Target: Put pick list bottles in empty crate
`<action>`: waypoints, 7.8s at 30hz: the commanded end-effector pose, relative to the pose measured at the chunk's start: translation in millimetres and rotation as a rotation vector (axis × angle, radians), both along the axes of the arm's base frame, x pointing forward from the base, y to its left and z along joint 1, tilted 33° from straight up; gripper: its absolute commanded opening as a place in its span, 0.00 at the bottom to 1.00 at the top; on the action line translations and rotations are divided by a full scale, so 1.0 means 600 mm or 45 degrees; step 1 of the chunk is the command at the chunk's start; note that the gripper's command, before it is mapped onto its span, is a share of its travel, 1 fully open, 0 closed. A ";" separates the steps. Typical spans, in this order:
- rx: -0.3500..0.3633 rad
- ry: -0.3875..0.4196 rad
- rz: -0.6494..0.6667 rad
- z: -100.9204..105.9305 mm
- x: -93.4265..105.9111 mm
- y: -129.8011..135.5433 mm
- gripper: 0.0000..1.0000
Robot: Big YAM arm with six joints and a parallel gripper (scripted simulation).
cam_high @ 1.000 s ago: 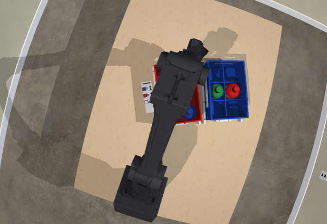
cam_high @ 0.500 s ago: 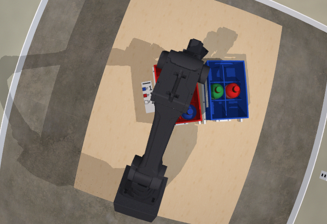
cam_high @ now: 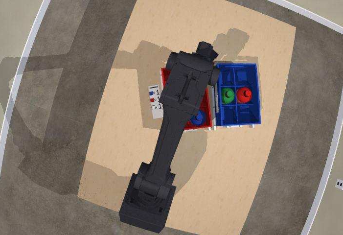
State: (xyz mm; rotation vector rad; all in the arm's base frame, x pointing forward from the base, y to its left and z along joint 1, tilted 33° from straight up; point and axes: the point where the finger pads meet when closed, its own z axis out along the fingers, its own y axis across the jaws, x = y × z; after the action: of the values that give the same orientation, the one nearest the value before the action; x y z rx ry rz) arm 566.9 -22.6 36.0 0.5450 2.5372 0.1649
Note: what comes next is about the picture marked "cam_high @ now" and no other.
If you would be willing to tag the red crate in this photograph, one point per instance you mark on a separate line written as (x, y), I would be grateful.
(204, 106)

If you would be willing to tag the white paper pick list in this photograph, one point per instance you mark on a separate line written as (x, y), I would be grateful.
(154, 93)

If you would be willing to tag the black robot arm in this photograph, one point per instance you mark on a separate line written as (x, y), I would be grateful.
(181, 98)

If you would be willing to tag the blue plastic crate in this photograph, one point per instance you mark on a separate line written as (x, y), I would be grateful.
(235, 76)

